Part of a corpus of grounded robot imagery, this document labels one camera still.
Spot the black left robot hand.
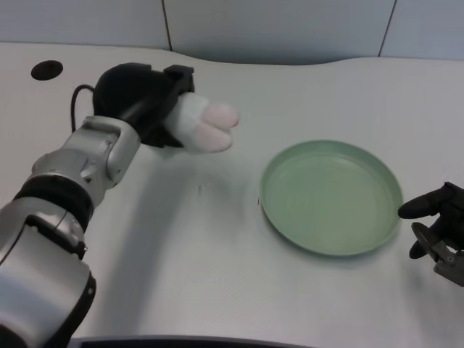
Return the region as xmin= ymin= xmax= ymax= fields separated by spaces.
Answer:
xmin=91 ymin=62 xmax=196 ymax=149

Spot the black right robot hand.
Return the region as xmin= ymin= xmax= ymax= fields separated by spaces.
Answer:
xmin=397 ymin=181 xmax=464 ymax=288

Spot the white plush rabbit doll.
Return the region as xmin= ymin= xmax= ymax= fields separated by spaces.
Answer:
xmin=165 ymin=92 xmax=241 ymax=154

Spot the green round plate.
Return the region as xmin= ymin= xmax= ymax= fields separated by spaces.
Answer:
xmin=257 ymin=140 xmax=405 ymax=258

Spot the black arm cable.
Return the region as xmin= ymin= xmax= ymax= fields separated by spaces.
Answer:
xmin=70 ymin=84 xmax=97 ymax=133

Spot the black table cable grommet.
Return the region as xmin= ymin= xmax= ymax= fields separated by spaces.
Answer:
xmin=30 ymin=59 xmax=64 ymax=81

